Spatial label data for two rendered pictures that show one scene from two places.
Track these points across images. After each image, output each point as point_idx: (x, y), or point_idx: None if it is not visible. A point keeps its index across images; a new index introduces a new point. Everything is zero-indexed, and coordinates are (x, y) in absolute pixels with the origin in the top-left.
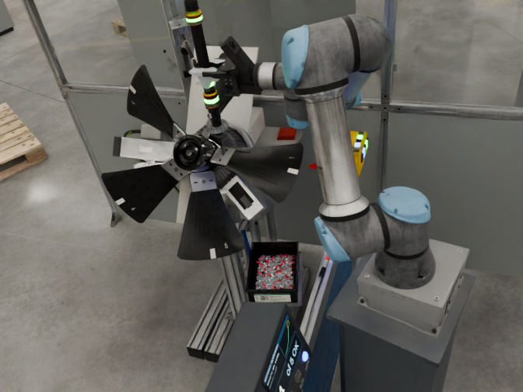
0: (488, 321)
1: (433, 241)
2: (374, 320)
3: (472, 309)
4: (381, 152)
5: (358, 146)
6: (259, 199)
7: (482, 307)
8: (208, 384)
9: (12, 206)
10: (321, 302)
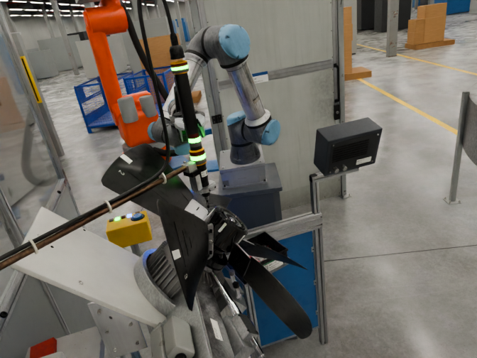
0: None
1: (221, 158)
2: (270, 177)
3: (143, 324)
4: (52, 301)
5: (131, 214)
6: None
7: (138, 321)
8: (372, 130)
9: None
10: (262, 225)
